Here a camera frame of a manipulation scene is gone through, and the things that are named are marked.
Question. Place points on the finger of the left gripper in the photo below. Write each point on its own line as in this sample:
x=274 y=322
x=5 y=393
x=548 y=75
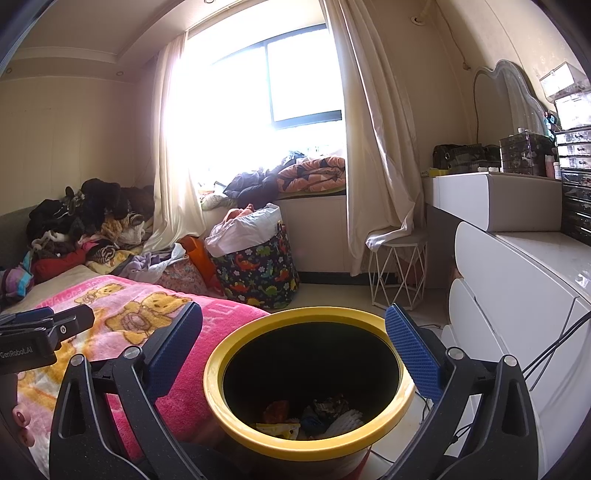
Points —
x=67 y=323
x=40 y=317

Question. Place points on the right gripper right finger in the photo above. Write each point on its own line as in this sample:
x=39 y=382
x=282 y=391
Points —
x=482 y=424

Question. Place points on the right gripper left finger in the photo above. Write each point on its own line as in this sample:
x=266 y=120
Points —
x=85 y=442

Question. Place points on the red white candy wrapper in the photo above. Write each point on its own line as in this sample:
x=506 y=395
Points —
x=276 y=413

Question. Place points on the yellow white snack bag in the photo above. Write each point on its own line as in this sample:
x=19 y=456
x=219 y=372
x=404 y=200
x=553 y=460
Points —
x=288 y=431

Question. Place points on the yellow rim trash bin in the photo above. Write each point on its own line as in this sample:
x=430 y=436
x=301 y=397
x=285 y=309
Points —
x=324 y=361

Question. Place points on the person's left hand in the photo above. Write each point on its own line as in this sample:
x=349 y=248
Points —
x=22 y=419

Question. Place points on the striped purple blue cloth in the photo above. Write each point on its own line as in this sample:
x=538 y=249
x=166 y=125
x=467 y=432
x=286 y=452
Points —
x=16 y=282

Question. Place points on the pink bear blanket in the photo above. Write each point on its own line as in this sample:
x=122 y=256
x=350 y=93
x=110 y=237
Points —
x=126 y=313

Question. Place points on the grey white clothes heap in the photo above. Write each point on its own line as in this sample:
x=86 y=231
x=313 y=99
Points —
x=148 y=267

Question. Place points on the pile of dark clothes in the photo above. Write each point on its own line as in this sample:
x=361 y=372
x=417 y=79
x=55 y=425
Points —
x=101 y=226

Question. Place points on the floral fabric bag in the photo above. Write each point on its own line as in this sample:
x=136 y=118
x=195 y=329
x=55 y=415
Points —
x=183 y=276

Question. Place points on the orange bag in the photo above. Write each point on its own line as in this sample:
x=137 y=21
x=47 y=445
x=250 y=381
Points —
x=198 y=255

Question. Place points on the left cream curtain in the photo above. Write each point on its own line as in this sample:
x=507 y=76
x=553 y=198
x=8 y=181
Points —
x=177 y=209

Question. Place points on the cream curtain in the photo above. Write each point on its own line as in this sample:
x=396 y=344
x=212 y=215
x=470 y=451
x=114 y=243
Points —
x=177 y=209
x=384 y=192

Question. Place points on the white plastic bag in basket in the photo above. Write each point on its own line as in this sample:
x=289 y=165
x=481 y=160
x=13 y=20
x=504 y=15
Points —
x=243 y=228

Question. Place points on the dinosaur print laundry basket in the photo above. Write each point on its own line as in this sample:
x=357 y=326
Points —
x=262 y=276

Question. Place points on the dark jacket on sill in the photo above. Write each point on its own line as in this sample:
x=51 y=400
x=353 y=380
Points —
x=257 y=188

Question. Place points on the right cream curtain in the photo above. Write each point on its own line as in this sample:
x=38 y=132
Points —
x=384 y=192

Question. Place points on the black bag on dresser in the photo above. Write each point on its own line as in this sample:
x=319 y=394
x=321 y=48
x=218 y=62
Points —
x=466 y=158

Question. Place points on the orange patterned folded blanket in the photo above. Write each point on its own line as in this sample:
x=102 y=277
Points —
x=313 y=176

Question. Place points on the black drawer organizer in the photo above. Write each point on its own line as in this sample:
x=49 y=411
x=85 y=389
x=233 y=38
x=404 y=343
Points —
x=574 y=162

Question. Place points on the mirror on dresser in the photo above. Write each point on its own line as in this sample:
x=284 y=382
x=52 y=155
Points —
x=505 y=103

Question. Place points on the white wire side table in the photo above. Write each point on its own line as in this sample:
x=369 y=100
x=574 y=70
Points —
x=397 y=271

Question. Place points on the window frame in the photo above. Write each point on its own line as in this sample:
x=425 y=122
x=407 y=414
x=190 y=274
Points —
x=301 y=71

